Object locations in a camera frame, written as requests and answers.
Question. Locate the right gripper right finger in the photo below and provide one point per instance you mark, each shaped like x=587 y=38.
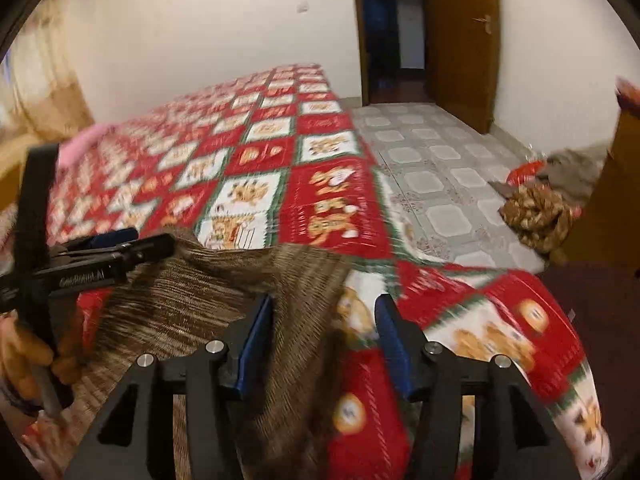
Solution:
x=514 y=436

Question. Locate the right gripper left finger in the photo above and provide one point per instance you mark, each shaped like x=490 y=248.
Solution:
x=132 y=437

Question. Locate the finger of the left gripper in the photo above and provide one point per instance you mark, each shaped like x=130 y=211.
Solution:
x=127 y=256
x=104 y=240

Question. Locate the brown knitted sweater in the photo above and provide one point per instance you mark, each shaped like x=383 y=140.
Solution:
x=172 y=307

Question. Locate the grey clothes on floor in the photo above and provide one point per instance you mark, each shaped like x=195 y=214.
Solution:
x=573 y=174

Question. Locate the left hand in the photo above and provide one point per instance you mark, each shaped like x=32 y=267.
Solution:
x=22 y=351

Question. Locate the pink folded blanket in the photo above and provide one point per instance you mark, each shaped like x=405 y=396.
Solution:
x=72 y=150

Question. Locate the beige wooden headboard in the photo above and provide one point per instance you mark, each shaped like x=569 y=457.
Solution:
x=13 y=155

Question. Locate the beige patterned curtain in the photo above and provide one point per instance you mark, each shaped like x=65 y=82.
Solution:
x=40 y=91

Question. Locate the red patchwork bed quilt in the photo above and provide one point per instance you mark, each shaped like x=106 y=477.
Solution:
x=403 y=191

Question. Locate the brown wooden dresser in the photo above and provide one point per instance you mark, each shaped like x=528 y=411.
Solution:
x=607 y=232

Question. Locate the brown patterned cloth on floor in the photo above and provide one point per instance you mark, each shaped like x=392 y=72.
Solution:
x=540 y=217

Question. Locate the red plastic bag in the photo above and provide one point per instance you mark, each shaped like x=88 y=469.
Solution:
x=524 y=173

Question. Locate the brown wooden door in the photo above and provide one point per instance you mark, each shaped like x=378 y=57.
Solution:
x=462 y=60

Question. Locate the white wall switch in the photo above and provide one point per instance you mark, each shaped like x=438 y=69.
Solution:
x=303 y=8

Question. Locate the brown door frame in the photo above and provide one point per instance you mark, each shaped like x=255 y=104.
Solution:
x=363 y=56

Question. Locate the brass door handle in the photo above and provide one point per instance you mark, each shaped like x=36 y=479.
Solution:
x=486 y=21

